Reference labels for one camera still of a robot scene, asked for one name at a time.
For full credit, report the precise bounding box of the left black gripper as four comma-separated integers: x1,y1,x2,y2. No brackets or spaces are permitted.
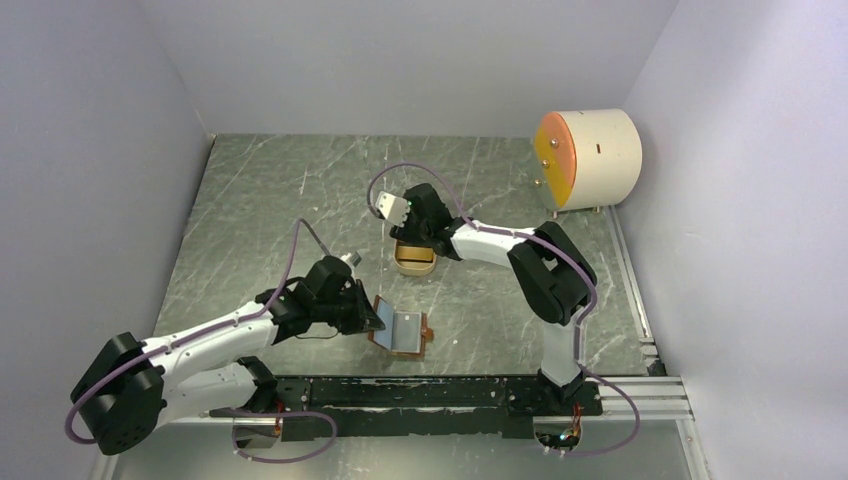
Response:
313,278,385,334

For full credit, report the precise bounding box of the brown leather card holder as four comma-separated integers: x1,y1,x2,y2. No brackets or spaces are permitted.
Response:
368,296,434,358

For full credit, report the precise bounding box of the grey card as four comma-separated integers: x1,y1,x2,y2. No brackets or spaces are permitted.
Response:
391,312,424,354

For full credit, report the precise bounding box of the beige oval card tray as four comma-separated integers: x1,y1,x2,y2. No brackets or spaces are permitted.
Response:
393,240,437,277

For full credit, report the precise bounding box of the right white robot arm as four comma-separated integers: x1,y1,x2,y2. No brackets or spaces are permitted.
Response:
372,183,597,414

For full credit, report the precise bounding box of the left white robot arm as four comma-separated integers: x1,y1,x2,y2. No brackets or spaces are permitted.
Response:
65,256,385,456

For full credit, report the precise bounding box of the cream cylindrical cabinet orange door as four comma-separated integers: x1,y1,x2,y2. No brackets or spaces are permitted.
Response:
531,109,643,214

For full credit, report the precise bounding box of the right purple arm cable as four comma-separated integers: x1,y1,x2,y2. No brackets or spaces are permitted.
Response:
366,162,600,372

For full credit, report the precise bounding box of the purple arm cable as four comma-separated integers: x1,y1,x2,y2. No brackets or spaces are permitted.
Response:
366,162,600,372
64,218,333,444

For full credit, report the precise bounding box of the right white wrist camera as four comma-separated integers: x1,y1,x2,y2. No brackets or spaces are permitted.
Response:
376,191,411,227

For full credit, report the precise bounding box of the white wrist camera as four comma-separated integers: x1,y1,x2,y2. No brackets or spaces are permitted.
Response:
376,191,411,227
340,251,362,270

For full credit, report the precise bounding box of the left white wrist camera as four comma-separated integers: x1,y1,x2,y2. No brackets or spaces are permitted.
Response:
340,251,362,270

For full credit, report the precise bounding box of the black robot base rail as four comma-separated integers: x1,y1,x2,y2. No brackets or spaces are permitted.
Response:
236,356,603,446

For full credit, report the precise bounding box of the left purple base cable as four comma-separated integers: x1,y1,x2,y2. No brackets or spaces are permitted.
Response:
218,407,340,465

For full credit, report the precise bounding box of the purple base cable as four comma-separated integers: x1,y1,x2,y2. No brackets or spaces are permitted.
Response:
218,407,340,465
543,368,643,460

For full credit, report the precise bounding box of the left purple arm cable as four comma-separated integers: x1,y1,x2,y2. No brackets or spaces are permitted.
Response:
64,218,333,444

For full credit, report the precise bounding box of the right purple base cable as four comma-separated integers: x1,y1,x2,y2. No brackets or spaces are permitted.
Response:
543,368,643,460

